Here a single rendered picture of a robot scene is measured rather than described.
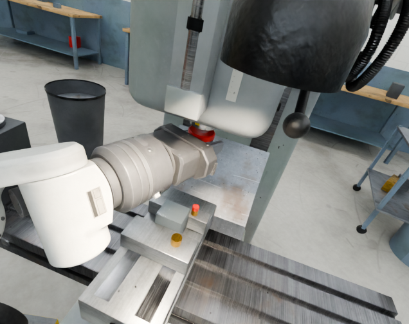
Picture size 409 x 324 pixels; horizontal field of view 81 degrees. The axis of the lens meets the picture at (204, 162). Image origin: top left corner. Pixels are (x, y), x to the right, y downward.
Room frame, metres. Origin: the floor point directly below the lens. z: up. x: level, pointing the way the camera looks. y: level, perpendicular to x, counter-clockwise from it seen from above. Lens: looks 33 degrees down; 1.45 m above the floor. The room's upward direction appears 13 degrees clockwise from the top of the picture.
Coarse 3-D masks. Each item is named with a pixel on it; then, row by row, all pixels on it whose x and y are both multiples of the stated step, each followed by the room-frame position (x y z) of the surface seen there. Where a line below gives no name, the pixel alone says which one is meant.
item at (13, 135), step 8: (0, 120) 0.47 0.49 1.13; (8, 120) 0.50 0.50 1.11; (16, 120) 0.50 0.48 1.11; (0, 128) 0.45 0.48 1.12; (8, 128) 0.46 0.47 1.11; (16, 128) 0.48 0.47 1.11; (24, 128) 0.50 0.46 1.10; (0, 136) 0.43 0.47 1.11; (8, 136) 0.45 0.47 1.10; (16, 136) 0.47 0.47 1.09; (24, 136) 0.50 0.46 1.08; (0, 144) 0.43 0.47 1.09; (8, 144) 0.45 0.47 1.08; (16, 144) 0.47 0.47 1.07; (24, 144) 0.49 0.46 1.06; (0, 152) 0.42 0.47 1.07; (16, 184) 0.44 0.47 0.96; (8, 192) 0.41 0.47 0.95; (8, 200) 0.41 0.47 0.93
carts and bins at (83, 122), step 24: (48, 96) 1.76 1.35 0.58; (72, 96) 2.02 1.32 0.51; (96, 96) 2.16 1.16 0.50; (72, 120) 1.74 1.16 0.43; (96, 120) 1.88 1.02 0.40; (96, 144) 1.88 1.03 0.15; (408, 144) 1.96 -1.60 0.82; (408, 168) 1.70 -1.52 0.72; (384, 192) 1.98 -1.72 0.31; (408, 192) 2.09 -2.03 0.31; (408, 216) 1.69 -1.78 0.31; (408, 240) 1.52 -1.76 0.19; (408, 264) 1.43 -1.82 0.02
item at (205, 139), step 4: (188, 128) 0.37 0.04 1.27; (192, 128) 0.37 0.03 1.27; (188, 132) 0.36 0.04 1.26; (192, 132) 0.36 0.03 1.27; (196, 132) 0.36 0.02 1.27; (200, 132) 0.36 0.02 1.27; (208, 132) 0.37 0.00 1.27; (212, 132) 0.37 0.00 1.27; (196, 136) 0.35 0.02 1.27; (200, 136) 0.35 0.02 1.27; (204, 136) 0.35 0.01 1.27; (208, 136) 0.36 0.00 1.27; (212, 136) 0.36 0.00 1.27; (204, 140) 0.35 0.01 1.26; (208, 140) 0.36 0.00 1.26; (212, 140) 0.36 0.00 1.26
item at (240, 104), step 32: (160, 0) 0.29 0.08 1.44; (160, 32) 0.29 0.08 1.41; (224, 32) 0.28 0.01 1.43; (160, 64) 0.29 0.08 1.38; (224, 64) 0.28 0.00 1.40; (160, 96) 0.29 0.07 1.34; (224, 96) 0.28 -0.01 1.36; (256, 96) 0.27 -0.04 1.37; (224, 128) 0.28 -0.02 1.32; (256, 128) 0.27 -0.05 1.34
